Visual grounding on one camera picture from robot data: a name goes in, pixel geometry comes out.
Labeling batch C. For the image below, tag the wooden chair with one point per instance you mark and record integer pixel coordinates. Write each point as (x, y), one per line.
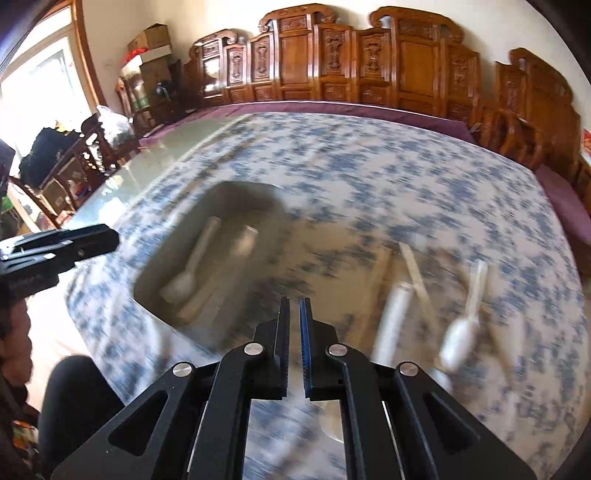
(134, 101)
(69, 175)

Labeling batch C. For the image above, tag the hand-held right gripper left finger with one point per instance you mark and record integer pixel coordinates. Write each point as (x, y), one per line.
(282, 341)

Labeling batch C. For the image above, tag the clear plastic bag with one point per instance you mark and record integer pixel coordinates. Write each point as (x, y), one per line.
(115, 122)

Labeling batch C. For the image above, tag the purple seat cushion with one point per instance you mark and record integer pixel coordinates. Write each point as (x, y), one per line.
(561, 198)
(323, 107)

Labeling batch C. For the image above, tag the grey rectangular tray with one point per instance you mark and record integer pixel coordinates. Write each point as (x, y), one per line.
(258, 207)

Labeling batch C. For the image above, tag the black bag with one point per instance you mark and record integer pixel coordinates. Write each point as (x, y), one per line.
(48, 147)

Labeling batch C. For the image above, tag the person's black-clad leg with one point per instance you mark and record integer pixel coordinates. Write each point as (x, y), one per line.
(78, 401)

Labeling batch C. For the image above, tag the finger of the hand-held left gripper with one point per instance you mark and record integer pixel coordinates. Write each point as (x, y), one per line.
(32, 277)
(87, 240)

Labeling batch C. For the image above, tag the white plastic spoon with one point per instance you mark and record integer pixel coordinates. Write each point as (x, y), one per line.
(461, 332)
(189, 272)

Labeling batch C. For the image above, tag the stack of cardboard boxes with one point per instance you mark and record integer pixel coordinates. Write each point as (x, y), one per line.
(152, 50)

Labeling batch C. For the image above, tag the window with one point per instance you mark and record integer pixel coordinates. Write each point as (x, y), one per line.
(41, 83)

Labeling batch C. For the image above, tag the long carved wooden bench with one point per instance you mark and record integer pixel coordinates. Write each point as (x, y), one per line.
(295, 60)

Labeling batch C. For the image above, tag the blue floral tablecloth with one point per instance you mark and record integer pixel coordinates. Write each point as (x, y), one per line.
(369, 184)

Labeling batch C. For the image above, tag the red printed card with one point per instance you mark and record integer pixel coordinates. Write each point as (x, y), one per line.
(587, 145)

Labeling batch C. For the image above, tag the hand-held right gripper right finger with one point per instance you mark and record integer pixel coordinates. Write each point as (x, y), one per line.
(304, 341)

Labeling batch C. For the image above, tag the person's left forearm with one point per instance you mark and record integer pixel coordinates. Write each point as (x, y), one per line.
(14, 350)

